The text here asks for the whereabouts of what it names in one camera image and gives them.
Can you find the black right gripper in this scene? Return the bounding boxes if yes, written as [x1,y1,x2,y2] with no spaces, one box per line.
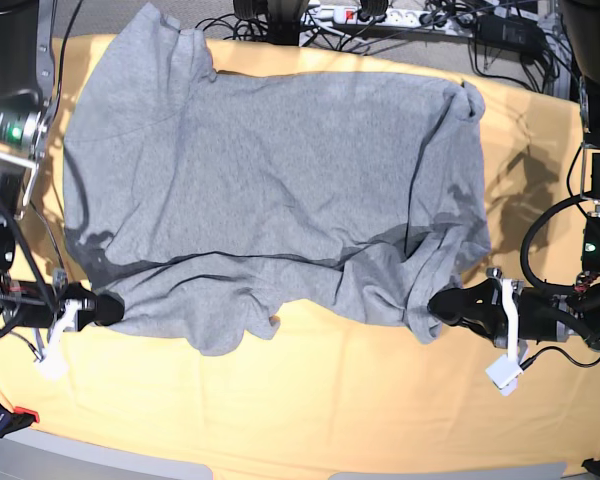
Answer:
[9,282,125,332]

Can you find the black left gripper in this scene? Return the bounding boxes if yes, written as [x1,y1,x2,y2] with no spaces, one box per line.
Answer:
[427,278,580,349]

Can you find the grey t-shirt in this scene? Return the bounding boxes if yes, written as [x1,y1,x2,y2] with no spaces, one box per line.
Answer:
[63,5,491,355]

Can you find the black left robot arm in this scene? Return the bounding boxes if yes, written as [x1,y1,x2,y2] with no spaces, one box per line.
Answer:
[428,1,600,352]

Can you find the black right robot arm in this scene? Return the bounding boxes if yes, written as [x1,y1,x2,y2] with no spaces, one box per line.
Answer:
[0,0,124,339]

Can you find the blue red clamp left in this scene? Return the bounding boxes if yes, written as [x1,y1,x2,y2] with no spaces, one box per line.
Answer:
[0,403,39,438]

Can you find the yellow table cloth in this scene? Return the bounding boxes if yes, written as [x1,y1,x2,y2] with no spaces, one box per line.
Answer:
[0,39,600,479]

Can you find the black power adapter box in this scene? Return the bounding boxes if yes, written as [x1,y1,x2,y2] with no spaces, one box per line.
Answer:
[475,15,544,56]

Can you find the white power strip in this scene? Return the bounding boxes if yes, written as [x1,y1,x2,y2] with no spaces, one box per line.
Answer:
[301,4,476,38]

